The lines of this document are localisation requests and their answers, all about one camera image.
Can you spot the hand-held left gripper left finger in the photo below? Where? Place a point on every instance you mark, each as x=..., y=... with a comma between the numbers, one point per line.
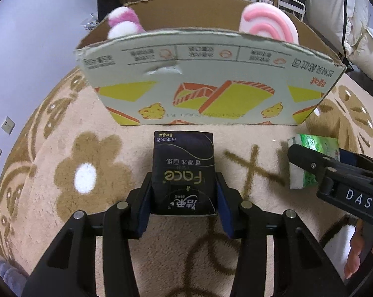
x=144, y=219

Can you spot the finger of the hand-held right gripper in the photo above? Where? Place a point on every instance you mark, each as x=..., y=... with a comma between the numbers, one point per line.
x=310, y=161
x=362, y=162

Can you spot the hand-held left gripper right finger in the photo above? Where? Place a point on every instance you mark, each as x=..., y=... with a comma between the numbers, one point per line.
x=225, y=216

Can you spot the green tissue pack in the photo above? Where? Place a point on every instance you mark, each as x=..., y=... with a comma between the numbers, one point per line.
x=321, y=144

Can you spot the black tissue pack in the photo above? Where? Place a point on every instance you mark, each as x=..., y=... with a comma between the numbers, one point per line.
x=183, y=167

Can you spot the printed cardboard box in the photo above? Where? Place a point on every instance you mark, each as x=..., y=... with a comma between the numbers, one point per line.
x=205, y=74

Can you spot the pink white striped plush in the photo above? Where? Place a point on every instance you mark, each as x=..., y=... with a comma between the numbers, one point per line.
x=266, y=21

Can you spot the pink plush with white pompoms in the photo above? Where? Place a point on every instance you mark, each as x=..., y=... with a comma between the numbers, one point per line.
x=123, y=21

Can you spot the person's right hand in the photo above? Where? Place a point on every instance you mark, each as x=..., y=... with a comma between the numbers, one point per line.
x=353, y=253

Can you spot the beige patterned rug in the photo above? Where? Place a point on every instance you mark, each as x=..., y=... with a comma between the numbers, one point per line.
x=112, y=148

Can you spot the white pillow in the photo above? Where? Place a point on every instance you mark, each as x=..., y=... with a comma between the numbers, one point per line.
x=369, y=55

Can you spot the grey cloth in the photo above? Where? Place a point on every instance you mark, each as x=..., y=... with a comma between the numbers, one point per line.
x=10, y=277

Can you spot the white duvet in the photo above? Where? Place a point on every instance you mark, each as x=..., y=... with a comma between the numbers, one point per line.
x=331, y=9

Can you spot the white metal cart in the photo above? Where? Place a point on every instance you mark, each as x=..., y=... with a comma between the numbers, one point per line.
x=293, y=6

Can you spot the clear plastic bag of toys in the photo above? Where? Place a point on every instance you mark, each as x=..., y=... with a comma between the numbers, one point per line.
x=89, y=23

